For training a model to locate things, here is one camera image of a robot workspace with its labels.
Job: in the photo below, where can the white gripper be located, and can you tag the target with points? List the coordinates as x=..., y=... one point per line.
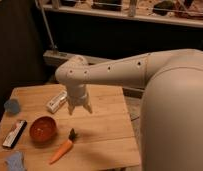
x=77, y=95

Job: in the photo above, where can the blue ceramic cup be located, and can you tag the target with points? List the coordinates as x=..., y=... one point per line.
x=12, y=106

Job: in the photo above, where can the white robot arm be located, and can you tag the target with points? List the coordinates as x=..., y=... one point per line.
x=171, y=125

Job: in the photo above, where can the orange toy carrot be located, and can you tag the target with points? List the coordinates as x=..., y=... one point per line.
x=64, y=148

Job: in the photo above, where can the red bowl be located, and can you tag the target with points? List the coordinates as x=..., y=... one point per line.
x=43, y=129

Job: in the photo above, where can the black and silver stapler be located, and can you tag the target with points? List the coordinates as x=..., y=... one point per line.
x=14, y=134

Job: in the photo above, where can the grey metal pole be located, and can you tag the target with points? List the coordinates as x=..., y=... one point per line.
x=53, y=46

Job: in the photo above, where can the blue sponge cloth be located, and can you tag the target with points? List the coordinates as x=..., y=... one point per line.
x=15, y=162

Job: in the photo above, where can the white shelf board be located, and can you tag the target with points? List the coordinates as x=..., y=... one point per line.
x=126, y=16

